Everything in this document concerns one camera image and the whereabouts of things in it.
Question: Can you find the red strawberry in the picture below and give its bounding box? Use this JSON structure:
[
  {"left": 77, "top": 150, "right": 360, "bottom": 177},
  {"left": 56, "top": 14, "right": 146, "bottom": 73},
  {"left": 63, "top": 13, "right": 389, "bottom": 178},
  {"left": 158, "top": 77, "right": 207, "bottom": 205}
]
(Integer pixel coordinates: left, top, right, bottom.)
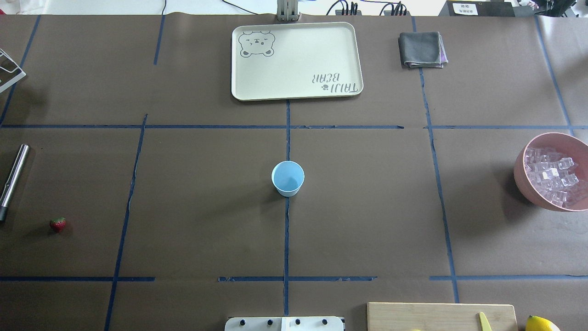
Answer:
[{"left": 50, "top": 217, "right": 67, "bottom": 233}]

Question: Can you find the aluminium frame post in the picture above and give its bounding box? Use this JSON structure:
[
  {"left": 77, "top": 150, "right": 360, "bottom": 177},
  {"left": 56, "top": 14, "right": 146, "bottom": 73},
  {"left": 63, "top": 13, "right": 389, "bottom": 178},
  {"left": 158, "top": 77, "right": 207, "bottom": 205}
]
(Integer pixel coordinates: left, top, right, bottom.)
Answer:
[{"left": 277, "top": 0, "right": 300, "bottom": 22}]

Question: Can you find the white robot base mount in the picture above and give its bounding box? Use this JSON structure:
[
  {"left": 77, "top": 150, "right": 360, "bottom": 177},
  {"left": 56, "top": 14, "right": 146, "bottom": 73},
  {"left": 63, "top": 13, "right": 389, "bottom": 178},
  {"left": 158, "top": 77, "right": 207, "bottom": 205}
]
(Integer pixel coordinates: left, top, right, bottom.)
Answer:
[{"left": 224, "top": 316, "right": 346, "bottom": 331}]

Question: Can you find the grey folded cloth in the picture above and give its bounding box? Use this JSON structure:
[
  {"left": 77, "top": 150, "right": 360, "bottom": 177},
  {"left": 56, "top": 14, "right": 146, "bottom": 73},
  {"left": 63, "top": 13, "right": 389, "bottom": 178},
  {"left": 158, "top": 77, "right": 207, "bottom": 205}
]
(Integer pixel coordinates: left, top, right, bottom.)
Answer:
[{"left": 398, "top": 31, "right": 449, "bottom": 68}]

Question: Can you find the light blue plastic cup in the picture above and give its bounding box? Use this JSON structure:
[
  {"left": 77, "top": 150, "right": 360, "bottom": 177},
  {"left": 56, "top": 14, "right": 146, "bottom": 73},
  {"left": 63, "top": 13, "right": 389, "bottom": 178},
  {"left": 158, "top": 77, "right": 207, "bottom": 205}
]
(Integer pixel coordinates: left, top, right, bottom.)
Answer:
[{"left": 271, "top": 160, "right": 305, "bottom": 197}]

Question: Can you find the pile of ice cubes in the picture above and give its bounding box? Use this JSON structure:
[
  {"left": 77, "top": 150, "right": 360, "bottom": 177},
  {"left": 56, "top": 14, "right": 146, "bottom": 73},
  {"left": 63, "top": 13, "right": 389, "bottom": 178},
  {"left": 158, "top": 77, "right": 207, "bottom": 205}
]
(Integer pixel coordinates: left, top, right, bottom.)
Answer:
[{"left": 523, "top": 147, "right": 588, "bottom": 209}]

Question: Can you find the steel muddler with black tip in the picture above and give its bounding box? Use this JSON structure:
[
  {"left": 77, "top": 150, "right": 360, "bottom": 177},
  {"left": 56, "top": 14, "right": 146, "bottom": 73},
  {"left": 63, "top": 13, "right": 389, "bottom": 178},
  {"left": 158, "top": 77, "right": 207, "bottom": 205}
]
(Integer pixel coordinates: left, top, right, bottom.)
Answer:
[{"left": 0, "top": 144, "right": 30, "bottom": 223}]

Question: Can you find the yellow plastic knife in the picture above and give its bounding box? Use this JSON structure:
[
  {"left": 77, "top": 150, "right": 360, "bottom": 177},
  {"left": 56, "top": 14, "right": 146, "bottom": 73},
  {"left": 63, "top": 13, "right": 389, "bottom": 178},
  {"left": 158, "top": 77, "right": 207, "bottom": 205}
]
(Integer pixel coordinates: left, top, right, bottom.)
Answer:
[{"left": 478, "top": 312, "right": 492, "bottom": 331}]

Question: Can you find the yellow lemon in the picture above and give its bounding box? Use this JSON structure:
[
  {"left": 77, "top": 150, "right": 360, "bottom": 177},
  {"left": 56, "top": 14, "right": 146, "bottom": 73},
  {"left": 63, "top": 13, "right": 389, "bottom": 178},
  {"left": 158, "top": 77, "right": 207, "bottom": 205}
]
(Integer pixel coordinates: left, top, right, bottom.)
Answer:
[{"left": 525, "top": 315, "right": 560, "bottom": 331}]

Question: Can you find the cream bear serving tray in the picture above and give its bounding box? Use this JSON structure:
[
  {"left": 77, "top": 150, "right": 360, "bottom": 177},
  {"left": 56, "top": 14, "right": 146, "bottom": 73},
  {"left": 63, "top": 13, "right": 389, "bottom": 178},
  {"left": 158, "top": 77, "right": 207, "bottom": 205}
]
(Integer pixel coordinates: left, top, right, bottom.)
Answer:
[{"left": 231, "top": 22, "right": 364, "bottom": 101}]

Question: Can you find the pink bowl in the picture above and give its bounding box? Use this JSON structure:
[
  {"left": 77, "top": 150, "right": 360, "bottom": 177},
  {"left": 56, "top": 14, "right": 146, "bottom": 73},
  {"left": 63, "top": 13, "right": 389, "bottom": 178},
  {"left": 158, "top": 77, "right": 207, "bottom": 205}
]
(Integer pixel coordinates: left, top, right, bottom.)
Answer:
[{"left": 513, "top": 132, "right": 588, "bottom": 212}]

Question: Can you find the bamboo cutting board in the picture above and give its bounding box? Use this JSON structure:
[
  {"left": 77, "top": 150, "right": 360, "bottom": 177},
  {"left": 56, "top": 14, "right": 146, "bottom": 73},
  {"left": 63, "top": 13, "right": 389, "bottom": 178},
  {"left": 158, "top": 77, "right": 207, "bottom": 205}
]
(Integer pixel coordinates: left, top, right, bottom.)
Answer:
[{"left": 366, "top": 302, "right": 518, "bottom": 331}]

